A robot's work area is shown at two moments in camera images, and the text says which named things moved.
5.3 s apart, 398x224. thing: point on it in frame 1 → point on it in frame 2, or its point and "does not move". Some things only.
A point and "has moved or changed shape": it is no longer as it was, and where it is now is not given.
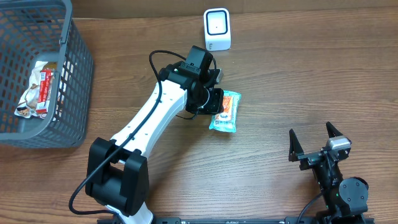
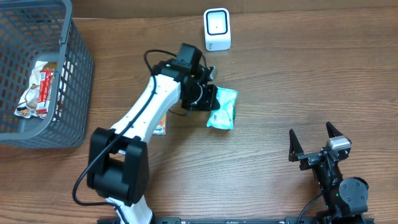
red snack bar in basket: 44,91 does not move
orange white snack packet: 227,114 has moved or changed shape
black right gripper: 311,156 does not move
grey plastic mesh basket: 32,31 does not move
